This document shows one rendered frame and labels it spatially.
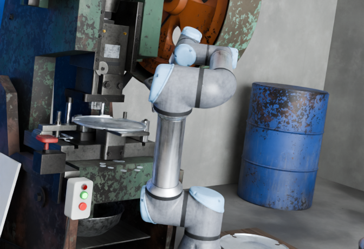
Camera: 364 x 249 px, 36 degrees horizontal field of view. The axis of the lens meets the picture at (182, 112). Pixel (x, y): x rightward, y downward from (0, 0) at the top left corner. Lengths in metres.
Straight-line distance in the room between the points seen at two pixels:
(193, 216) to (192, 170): 2.65
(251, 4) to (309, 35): 2.98
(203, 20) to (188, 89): 0.86
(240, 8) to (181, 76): 0.73
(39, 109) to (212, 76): 1.03
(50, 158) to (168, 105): 0.56
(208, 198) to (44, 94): 0.95
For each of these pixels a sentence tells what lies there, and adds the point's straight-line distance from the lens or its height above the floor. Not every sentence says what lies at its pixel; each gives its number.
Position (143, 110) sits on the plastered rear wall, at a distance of 3.99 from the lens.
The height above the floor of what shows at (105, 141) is 0.72.
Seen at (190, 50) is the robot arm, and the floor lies 1.11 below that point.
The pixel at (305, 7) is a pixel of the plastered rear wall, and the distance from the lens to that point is 5.17.
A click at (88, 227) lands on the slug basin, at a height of 0.37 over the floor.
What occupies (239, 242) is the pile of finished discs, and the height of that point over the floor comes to 0.35.
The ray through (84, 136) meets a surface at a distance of 2.27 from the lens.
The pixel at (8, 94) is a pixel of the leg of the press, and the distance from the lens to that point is 2.46.
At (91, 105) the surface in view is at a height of 0.83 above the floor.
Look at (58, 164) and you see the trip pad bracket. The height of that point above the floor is 0.67.
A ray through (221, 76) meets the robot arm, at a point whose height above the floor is 1.06.
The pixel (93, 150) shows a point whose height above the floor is 0.68.
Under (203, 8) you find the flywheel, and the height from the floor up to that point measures 1.28.
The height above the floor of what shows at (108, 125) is 0.78.
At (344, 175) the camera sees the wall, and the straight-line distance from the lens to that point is 5.45.
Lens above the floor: 1.15
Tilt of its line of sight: 8 degrees down
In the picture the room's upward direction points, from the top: 7 degrees clockwise
